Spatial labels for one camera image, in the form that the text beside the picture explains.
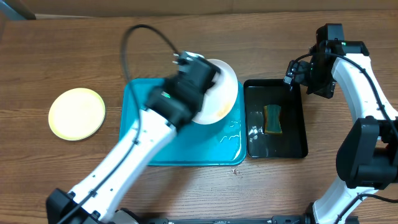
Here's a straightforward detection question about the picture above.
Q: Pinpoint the white plate with sauce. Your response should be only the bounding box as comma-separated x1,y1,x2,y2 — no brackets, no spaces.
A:
193,59,238,124

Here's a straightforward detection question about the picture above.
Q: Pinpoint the green yellow sponge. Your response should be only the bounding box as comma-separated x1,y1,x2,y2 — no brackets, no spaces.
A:
264,105,282,134

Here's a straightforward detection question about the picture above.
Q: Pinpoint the yellow plate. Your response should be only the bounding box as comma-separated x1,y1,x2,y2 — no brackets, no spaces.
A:
48,88,106,141

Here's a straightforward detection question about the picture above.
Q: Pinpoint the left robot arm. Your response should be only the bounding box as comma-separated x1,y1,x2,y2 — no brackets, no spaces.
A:
46,52,221,223

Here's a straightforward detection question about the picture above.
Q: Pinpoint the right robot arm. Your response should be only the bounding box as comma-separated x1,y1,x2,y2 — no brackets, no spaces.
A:
284,24,397,224

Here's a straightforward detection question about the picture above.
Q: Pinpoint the black tray with water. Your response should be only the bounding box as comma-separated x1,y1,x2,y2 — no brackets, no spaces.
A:
243,79,308,159

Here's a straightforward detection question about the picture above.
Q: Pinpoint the teal plastic tray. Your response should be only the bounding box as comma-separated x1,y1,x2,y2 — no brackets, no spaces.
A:
119,78,247,166

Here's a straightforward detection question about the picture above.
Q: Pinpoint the small debris on table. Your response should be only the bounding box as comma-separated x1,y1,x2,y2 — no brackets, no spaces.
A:
231,166,240,175

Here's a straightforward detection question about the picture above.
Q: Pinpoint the dark object top left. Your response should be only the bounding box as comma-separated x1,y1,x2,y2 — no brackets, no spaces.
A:
1,0,36,21

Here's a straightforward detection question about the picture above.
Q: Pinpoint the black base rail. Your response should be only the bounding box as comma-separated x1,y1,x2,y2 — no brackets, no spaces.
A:
130,215,360,224

